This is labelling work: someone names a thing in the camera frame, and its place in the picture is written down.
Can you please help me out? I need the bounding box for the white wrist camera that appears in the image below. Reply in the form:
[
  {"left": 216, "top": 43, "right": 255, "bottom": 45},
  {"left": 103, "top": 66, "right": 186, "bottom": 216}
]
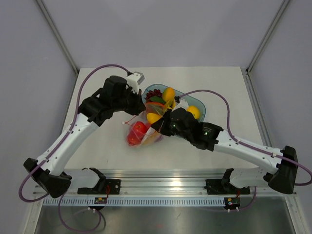
[
  {"left": 175, "top": 98, "right": 189, "bottom": 110},
  {"left": 126, "top": 72, "right": 145, "bottom": 94}
]

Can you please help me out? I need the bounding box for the aluminium mounting rail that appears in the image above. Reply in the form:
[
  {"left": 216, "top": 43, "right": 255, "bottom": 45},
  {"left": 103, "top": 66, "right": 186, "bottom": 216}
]
[{"left": 31, "top": 169, "right": 298, "bottom": 198}]

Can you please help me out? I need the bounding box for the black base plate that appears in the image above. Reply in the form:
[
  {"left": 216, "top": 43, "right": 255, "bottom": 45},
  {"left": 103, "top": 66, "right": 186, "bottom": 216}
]
[
  {"left": 205, "top": 179, "right": 251, "bottom": 195},
  {"left": 77, "top": 179, "right": 121, "bottom": 195}
]

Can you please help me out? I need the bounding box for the right small circuit board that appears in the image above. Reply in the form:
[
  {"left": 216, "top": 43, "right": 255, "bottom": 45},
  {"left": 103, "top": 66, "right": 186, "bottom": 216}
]
[{"left": 224, "top": 196, "right": 241, "bottom": 209}]

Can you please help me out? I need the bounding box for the clear orange zip top bag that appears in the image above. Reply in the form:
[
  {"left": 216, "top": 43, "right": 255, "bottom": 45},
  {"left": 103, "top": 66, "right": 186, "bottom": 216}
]
[{"left": 122, "top": 102, "right": 169, "bottom": 147}]

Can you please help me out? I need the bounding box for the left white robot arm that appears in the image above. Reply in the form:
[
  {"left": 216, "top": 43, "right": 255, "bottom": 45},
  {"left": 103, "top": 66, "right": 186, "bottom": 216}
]
[{"left": 24, "top": 72, "right": 145, "bottom": 198}]

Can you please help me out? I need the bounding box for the yellow lemon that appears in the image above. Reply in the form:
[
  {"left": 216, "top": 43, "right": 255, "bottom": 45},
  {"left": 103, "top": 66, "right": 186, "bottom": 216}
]
[{"left": 187, "top": 106, "right": 201, "bottom": 119}]

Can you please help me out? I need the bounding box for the green leaf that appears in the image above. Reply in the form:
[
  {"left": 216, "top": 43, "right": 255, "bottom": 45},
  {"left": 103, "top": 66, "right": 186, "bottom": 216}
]
[{"left": 149, "top": 96, "right": 166, "bottom": 104}]

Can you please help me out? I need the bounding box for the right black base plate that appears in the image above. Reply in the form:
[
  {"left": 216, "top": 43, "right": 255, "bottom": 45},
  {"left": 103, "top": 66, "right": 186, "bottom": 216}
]
[{"left": 205, "top": 179, "right": 251, "bottom": 195}]

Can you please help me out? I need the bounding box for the orange red tomato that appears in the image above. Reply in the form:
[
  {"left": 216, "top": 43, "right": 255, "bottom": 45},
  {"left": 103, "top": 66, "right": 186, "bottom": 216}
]
[{"left": 126, "top": 131, "right": 141, "bottom": 146}]

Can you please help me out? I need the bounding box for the yellow ginger root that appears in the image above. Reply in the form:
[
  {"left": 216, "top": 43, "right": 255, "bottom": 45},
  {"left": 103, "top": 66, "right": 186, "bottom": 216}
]
[{"left": 141, "top": 133, "right": 162, "bottom": 145}]

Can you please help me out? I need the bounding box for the yellow green mango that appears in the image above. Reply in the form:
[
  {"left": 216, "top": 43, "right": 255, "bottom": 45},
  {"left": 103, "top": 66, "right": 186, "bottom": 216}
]
[{"left": 162, "top": 87, "right": 175, "bottom": 103}]

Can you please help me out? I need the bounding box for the teal plastic food tray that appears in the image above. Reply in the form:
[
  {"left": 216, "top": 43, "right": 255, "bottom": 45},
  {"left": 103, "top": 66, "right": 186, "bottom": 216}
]
[{"left": 142, "top": 84, "right": 206, "bottom": 121}]

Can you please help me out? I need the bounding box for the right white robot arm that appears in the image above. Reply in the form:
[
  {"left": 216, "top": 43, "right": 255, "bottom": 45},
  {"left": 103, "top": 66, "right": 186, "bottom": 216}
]
[{"left": 151, "top": 108, "right": 298, "bottom": 195}]

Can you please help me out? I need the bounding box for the right aluminium frame post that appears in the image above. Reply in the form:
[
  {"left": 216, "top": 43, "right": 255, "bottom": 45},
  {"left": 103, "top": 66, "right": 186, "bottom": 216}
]
[{"left": 246, "top": 0, "right": 292, "bottom": 75}]

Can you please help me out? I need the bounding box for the purple grape bunch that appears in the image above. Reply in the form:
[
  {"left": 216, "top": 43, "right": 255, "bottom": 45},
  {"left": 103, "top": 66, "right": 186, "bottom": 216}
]
[{"left": 145, "top": 89, "right": 162, "bottom": 100}]

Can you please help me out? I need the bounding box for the red apple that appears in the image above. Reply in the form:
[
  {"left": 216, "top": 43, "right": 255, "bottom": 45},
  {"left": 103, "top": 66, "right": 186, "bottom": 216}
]
[{"left": 132, "top": 121, "right": 148, "bottom": 135}]

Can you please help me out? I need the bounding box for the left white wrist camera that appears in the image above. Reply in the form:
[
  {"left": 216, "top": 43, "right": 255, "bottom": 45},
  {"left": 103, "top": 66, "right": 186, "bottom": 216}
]
[{"left": 126, "top": 72, "right": 145, "bottom": 94}]

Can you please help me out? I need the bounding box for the orange yellow pepper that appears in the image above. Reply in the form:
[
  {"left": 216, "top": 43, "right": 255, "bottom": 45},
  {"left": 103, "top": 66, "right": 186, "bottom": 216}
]
[{"left": 146, "top": 113, "right": 162, "bottom": 124}]

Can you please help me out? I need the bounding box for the left small circuit board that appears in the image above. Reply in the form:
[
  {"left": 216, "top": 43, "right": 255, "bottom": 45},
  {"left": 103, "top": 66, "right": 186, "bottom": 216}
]
[{"left": 94, "top": 197, "right": 107, "bottom": 204}]

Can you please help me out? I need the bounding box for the small circuit board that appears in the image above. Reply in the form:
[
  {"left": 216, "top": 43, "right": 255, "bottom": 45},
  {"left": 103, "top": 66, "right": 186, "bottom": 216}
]
[
  {"left": 224, "top": 196, "right": 241, "bottom": 209},
  {"left": 94, "top": 197, "right": 107, "bottom": 204}
]

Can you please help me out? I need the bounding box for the yellow banana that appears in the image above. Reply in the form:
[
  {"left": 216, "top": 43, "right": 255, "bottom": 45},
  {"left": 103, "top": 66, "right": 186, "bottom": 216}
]
[{"left": 165, "top": 99, "right": 176, "bottom": 110}]

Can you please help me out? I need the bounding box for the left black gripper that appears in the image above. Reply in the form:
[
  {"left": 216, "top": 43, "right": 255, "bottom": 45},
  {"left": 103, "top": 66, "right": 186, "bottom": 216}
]
[{"left": 112, "top": 87, "right": 146, "bottom": 116}]

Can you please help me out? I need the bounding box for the aluminium frame post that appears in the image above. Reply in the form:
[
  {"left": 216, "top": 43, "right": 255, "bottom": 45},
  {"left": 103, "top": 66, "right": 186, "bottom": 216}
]
[
  {"left": 246, "top": 0, "right": 292, "bottom": 75},
  {"left": 34, "top": 0, "right": 79, "bottom": 77}
]

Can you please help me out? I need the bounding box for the white slotted cable duct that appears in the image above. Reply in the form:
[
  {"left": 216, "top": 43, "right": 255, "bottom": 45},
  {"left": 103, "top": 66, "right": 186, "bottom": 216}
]
[{"left": 43, "top": 196, "right": 225, "bottom": 207}]

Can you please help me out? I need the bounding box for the left aluminium frame post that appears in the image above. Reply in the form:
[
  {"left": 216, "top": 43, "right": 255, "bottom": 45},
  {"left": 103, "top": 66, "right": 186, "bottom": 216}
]
[{"left": 34, "top": 0, "right": 79, "bottom": 77}]

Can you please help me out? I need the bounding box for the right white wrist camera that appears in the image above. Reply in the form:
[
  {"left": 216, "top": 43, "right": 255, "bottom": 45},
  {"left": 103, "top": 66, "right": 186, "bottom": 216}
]
[{"left": 175, "top": 98, "right": 189, "bottom": 110}]

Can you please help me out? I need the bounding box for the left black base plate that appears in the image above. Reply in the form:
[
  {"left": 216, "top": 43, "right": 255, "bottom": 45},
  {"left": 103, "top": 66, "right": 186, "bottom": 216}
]
[{"left": 77, "top": 179, "right": 121, "bottom": 195}]

